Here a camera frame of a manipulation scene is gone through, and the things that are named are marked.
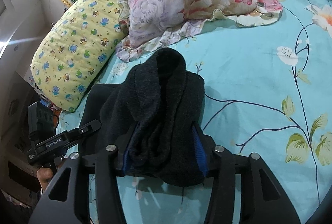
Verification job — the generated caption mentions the black knit pants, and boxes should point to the black knit pants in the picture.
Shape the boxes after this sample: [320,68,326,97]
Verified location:
[78,48,204,187]

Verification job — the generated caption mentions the person's left hand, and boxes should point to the person's left hand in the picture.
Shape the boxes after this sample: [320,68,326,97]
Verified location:
[36,168,53,191]

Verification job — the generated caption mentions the yellow cartoon print pillow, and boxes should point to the yellow cartoon print pillow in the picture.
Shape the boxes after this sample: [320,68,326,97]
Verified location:
[30,0,126,112]

